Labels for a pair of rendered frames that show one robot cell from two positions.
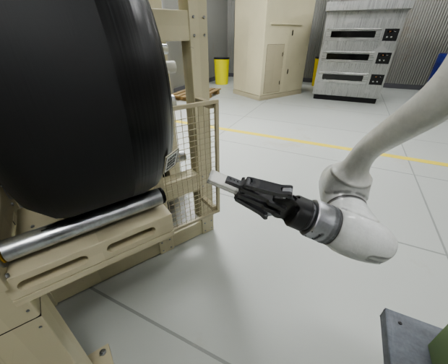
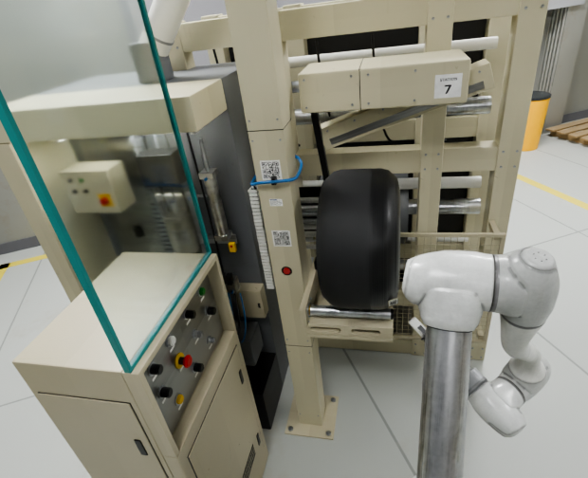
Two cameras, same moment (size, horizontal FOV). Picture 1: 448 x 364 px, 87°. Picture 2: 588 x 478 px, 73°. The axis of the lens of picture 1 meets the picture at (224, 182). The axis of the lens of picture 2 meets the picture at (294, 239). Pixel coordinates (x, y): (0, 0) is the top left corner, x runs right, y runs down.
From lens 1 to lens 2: 1.07 m
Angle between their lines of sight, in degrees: 44
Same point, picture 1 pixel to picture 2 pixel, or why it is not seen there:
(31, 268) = (317, 322)
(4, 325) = (297, 341)
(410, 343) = not seen: outside the picture
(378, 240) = (497, 414)
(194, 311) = (413, 421)
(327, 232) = not seen: hidden behind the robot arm
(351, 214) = (489, 390)
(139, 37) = (382, 255)
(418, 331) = not seen: outside the picture
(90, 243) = (343, 323)
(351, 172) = (518, 364)
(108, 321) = (345, 382)
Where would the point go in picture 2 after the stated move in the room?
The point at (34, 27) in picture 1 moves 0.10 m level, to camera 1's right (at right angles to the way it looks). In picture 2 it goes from (345, 252) to (369, 263)
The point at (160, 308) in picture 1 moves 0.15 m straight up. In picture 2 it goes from (386, 399) to (386, 381)
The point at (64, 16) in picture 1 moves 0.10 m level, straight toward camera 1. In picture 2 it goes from (356, 248) to (350, 266)
